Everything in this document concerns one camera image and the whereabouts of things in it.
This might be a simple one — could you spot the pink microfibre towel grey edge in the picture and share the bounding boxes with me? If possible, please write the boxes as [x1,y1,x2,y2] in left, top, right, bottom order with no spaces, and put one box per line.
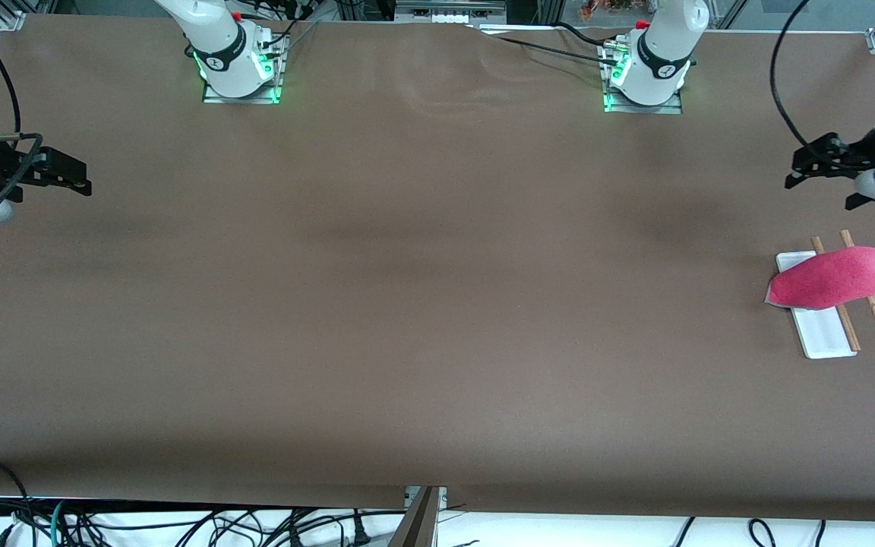
[764,245,875,311]

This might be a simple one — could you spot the wooden rack rod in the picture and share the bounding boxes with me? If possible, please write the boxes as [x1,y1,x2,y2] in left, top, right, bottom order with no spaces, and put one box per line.
[811,237,861,352]

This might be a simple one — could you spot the white power strip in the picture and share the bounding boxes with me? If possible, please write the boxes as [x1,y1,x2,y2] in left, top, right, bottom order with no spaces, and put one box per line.
[396,0,507,24]

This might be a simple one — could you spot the brown table cover sheet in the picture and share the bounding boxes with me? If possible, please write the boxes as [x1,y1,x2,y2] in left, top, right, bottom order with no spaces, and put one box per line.
[0,14,875,523]

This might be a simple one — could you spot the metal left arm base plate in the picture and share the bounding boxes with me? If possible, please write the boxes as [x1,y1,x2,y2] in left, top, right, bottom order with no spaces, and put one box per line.
[603,42,684,115]

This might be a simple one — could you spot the white rack base plate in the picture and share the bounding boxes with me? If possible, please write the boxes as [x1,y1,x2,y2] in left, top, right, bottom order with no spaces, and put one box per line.
[775,251,858,359]

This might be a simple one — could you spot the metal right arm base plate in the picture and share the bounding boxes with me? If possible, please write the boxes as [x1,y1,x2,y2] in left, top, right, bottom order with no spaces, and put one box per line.
[202,34,284,104]

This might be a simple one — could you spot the black cable lying on table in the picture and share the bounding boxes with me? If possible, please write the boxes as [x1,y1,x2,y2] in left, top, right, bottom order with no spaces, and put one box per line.
[475,21,621,65]

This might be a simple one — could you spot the tangled black floor cables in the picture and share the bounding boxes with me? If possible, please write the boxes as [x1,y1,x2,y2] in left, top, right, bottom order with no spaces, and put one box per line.
[0,501,408,547]

